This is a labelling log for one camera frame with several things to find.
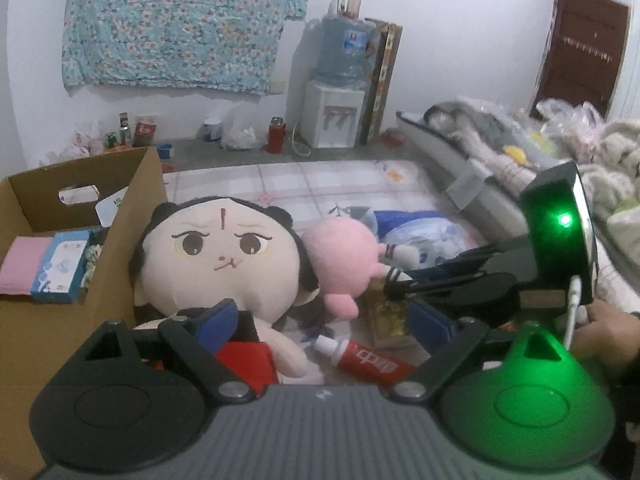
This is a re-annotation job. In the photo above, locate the brown cardboard box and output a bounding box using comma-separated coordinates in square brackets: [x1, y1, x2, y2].
[1, 148, 167, 479]

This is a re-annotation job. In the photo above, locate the green floral scrunchie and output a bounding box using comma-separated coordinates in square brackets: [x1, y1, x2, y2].
[80, 244, 103, 289]

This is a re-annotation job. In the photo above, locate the grey cream tube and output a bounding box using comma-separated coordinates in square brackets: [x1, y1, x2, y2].
[94, 188, 128, 229]

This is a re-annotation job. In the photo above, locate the pink sponge cloth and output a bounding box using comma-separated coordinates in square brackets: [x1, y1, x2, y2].
[0, 236, 52, 296]

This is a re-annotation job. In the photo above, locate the white cup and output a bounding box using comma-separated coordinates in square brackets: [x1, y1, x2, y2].
[204, 117, 224, 142]

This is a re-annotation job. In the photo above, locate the white plastic bag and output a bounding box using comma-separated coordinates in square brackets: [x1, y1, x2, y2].
[220, 107, 264, 151]

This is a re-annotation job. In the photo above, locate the red toothpaste tube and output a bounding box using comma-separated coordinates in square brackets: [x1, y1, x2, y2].
[312, 335, 416, 389]

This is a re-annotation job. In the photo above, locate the blue white tissue pack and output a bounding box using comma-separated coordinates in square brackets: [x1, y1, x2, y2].
[373, 210, 486, 269]

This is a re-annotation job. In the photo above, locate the red thermos bottle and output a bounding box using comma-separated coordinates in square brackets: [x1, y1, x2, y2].
[265, 116, 286, 154]

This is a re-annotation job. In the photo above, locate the cream fluffy blanket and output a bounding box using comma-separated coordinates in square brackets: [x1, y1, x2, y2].
[579, 119, 639, 248]

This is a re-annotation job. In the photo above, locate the gold soap box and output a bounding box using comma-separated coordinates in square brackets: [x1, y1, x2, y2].
[363, 290, 413, 349]

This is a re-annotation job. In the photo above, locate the framed board against wall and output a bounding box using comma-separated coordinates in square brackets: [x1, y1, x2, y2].
[357, 18, 402, 145]

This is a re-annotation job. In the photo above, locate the big-head doll red dress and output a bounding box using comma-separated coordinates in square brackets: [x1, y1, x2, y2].
[129, 196, 319, 378]

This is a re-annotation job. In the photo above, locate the white water dispenser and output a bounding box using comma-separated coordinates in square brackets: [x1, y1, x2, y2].
[299, 80, 366, 148]

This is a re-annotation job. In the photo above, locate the pink round plush toy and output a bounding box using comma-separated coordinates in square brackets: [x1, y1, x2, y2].
[299, 216, 421, 320]

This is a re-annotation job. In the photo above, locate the floral blue wall cloth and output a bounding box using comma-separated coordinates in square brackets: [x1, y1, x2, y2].
[61, 0, 308, 96]

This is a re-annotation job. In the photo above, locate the blue water bottle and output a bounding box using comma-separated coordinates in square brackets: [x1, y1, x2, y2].
[314, 14, 374, 87]

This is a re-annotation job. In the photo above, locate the person right hand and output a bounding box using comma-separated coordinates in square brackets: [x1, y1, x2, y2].
[570, 300, 639, 376]

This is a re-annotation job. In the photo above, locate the brown wooden door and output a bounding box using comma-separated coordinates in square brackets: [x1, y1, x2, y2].
[534, 0, 630, 116]

